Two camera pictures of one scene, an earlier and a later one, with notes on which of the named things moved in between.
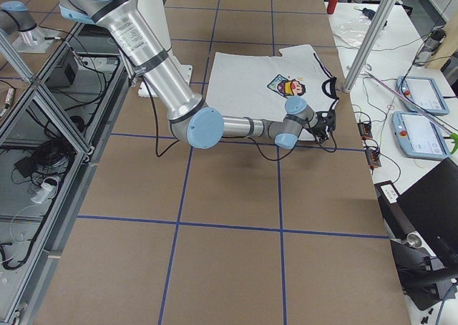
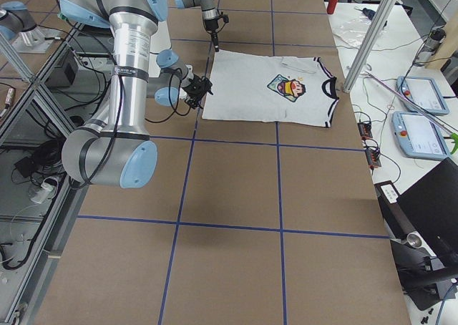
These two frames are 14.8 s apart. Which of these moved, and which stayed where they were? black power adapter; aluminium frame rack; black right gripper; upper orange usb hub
Moved: black right gripper
Stayed: upper orange usb hub; aluminium frame rack; black power adapter
